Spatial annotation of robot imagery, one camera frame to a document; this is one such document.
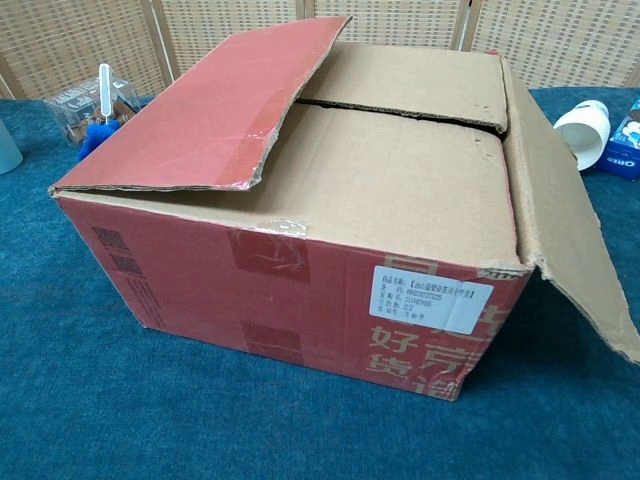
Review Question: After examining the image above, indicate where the clear plastic snack package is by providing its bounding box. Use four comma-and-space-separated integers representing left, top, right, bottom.
43, 77, 141, 149

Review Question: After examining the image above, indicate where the pale plastic mug with handle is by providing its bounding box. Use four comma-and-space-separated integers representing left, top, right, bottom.
0, 118, 25, 175

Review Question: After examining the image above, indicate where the blue plastic object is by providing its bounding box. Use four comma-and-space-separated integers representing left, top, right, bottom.
74, 119, 121, 162

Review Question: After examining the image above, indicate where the blue tablecloth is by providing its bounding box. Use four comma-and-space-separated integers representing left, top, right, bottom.
0, 87, 640, 480

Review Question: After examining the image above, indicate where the large red cardboard box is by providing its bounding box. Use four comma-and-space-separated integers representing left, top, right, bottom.
48, 14, 640, 404

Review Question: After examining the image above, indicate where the blue Oreo cookie box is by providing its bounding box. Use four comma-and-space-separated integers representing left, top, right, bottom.
594, 97, 640, 182

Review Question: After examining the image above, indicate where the woven wooden folding screen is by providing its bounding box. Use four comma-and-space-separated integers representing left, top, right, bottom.
0, 0, 640, 101

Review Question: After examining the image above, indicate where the white paper cup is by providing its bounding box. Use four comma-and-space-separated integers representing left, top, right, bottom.
553, 99, 612, 172

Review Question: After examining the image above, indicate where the white plastic stick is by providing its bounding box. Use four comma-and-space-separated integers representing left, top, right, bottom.
98, 63, 112, 124

